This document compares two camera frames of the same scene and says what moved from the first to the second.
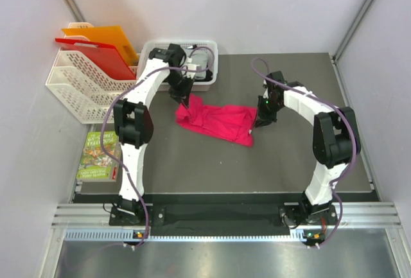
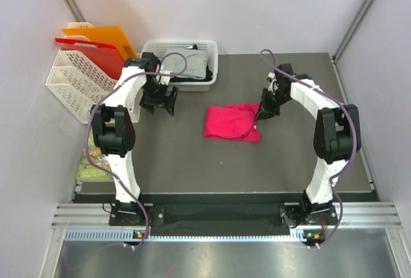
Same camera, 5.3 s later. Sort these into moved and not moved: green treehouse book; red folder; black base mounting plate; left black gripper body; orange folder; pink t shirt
Moved: pink t shirt; left black gripper body
Not moved: orange folder; red folder; black base mounting plate; green treehouse book
